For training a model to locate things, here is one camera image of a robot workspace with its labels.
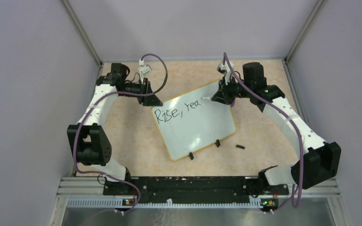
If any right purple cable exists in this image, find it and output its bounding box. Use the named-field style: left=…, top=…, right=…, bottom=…
left=223, top=52, right=304, bottom=214

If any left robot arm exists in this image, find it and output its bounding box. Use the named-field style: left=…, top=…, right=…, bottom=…
left=67, top=61, right=163, bottom=195

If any white cable duct rail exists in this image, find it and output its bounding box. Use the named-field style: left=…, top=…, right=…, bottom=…
left=66, top=198, right=263, bottom=209

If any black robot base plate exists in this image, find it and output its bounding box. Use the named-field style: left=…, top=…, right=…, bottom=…
left=103, top=175, right=289, bottom=205

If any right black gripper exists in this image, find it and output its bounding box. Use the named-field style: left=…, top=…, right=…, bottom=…
left=212, top=74, right=252, bottom=105

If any yellow-framed whiteboard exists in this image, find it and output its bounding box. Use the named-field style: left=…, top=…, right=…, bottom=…
left=151, top=80, right=236, bottom=161

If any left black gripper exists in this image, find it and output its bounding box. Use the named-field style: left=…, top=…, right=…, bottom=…
left=120, top=77, right=163, bottom=106

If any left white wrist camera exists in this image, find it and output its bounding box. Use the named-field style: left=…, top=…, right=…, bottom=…
left=138, top=59, right=152, bottom=83

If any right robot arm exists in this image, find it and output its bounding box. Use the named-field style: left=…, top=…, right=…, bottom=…
left=211, top=61, right=341, bottom=194

